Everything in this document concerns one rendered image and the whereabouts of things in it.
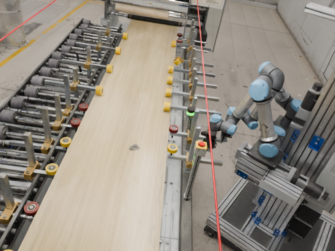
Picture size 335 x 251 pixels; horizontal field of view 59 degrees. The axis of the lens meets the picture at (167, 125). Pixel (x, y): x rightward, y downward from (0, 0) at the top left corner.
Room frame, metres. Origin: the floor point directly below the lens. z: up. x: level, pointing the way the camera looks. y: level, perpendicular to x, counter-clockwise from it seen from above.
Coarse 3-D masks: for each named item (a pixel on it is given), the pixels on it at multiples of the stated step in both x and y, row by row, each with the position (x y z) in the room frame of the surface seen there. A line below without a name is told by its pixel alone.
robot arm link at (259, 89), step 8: (256, 80) 1.66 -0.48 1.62; (264, 80) 1.65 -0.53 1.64; (256, 88) 1.61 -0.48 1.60; (264, 88) 1.59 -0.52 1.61; (256, 96) 1.60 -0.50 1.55; (264, 96) 1.58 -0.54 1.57; (256, 104) 1.63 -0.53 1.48; (264, 104) 1.60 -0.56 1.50; (264, 112) 1.59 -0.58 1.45; (264, 120) 1.58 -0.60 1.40; (272, 120) 1.60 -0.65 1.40; (264, 128) 1.58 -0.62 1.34; (272, 128) 1.58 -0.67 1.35; (264, 136) 1.57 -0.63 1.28; (272, 136) 1.56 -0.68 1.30; (264, 144) 1.54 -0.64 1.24; (272, 144) 1.53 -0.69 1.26; (280, 144) 1.60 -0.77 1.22; (264, 152) 1.53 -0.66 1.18; (272, 152) 1.51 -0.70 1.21
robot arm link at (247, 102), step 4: (272, 80) 1.72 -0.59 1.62; (248, 92) 1.81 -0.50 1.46; (248, 96) 1.78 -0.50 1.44; (244, 100) 1.79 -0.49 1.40; (248, 100) 1.77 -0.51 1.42; (252, 100) 1.76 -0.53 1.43; (240, 104) 1.80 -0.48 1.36; (244, 104) 1.77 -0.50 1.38; (248, 104) 1.77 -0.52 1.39; (252, 104) 1.78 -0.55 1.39; (236, 108) 1.81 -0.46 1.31; (240, 108) 1.78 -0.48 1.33; (244, 108) 1.77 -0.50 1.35; (248, 108) 1.77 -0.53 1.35; (236, 112) 1.79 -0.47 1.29; (240, 112) 1.78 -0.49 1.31; (244, 112) 1.78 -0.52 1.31; (232, 116) 1.80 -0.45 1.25; (236, 116) 1.78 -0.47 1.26; (240, 116) 1.78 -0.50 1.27; (236, 120) 1.78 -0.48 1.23; (236, 124) 1.77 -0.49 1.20
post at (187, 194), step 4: (196, 156) 1.43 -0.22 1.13; (196, 160) 1.43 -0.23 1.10; (196, 164) 1.43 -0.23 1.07; (192, 168) 1.43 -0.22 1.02; (196, 168) 1.43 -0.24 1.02; (192, 172) 1.43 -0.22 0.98; (196, 172) 1.43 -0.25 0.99; (192, 176) 1.43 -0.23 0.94; (188, 180) 1.46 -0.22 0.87; (192, 180) 1.43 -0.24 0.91; (188, 184) 1.43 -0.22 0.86; (192, 184) 1.43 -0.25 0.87; (188, 188) 1.43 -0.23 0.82; (188, 192) 1.43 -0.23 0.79; (184, 196) 1.44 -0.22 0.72; (188, 196) 1.43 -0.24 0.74
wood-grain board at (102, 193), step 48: (144, 48) 3.51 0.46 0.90; (96, 96) 2.26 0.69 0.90; (144, 96) 2.40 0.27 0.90; (96, 144) 1.62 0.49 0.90; (144, 144) 1.72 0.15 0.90; (48, 192) 1.13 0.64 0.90; (96, 192) 1.19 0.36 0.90; (144, 192) 1.26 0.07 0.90; (48, 240) 0.83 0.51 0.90; (96, 240) 0.88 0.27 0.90; (144, 240) 0.93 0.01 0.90
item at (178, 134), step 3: (177, 132) 1.99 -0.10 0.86; (180, 132) 2.00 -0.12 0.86; (183, 132) 2.01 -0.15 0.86; (174, 135) 1.98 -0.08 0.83; (177, 135) 1.98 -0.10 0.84; (180, 135) 1.98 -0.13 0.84; (183, 135) 1.98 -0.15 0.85; (186, 135) 1.98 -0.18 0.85; (201, 135) 2.01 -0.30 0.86; (198, 138) 1.99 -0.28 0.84; (201, 138) 1.99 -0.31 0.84; (216, 138) 2.01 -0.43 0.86; (219, 138) 2.01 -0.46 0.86; (216, 141) 2.00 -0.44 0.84; (219, 141) 2.00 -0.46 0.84
